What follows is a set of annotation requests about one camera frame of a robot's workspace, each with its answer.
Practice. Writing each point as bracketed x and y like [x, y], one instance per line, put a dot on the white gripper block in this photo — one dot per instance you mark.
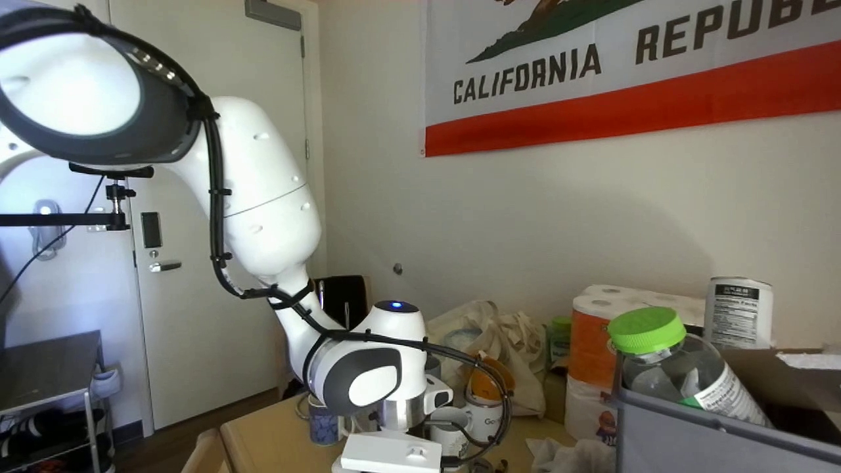
[388, 452]

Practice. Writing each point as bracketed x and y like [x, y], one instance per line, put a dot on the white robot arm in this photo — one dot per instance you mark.
[88, 92]

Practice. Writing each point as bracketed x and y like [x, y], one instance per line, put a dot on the grey storage basket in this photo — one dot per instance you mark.
[802, 431]

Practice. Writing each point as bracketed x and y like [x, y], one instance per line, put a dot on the blue patterned mug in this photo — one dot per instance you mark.
[321, 423]

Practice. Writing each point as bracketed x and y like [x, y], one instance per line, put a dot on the small white mug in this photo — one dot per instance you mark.
[448, 428]

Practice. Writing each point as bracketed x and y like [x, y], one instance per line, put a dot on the orange and white mug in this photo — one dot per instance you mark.
[485, 391]

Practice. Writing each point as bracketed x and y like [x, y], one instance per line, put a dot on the white door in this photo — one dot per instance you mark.
[207, 348]

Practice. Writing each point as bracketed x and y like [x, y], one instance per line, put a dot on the white crumpled cloth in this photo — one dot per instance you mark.
[584, 454]

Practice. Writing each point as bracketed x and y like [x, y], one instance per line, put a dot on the orange paper towel pack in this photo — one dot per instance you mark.
[592, 357]

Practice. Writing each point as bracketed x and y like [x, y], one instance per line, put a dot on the green lid plastic jar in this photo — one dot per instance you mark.
[661, 357]

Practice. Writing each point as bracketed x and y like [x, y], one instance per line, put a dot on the metal shelf cart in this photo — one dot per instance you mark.
[57, 416]

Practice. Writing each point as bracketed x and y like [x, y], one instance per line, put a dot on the California Republic flag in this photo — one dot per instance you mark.
[540, 70]

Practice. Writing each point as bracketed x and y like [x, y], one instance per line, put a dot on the white wipes canister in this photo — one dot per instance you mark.
[739, 311]

